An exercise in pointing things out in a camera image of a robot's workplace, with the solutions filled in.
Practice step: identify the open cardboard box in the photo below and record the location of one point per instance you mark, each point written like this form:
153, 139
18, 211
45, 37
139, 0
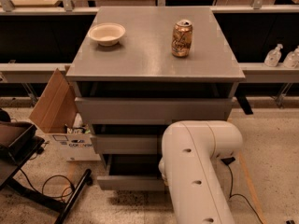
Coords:
57, 116

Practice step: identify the white paper bowl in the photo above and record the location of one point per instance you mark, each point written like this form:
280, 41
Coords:
107, 34

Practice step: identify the grey bottom drawer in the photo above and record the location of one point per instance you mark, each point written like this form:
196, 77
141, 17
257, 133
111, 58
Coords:
137, 172

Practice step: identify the black tray on stand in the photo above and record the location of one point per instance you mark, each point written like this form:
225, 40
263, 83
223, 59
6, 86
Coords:
13, 136

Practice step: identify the grey middle drawer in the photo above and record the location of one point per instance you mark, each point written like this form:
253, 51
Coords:
126, 144

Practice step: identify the black power adapter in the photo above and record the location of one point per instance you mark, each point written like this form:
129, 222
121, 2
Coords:
228, 161

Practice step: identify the clear sanitizer pump bottle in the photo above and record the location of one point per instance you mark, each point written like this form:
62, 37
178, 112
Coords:
273, 56

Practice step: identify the grey drawer cabinet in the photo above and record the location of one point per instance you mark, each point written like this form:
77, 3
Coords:
142, 65

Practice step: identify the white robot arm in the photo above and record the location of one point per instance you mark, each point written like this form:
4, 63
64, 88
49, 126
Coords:
188, 149

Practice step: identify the grey drawer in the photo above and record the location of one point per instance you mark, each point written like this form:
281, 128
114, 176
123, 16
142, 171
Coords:
137, 172
126, 144
149, 111

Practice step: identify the gold soda can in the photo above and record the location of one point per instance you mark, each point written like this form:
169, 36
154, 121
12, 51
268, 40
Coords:
181, 38

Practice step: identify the grey top drawer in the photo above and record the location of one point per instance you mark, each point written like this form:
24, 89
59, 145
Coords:
149, 111

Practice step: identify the black rolling stand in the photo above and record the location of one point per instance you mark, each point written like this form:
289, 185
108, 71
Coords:
31, 180

